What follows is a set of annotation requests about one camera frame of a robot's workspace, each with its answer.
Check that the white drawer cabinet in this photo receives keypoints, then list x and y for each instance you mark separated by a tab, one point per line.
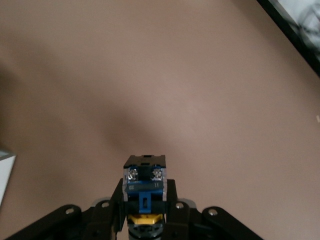
5	175

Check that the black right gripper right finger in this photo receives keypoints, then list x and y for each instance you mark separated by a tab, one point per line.
180	220

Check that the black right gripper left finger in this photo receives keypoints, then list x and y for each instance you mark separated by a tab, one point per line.
107	220

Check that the red mushroom push button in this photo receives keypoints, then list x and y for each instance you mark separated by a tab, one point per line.
145	185

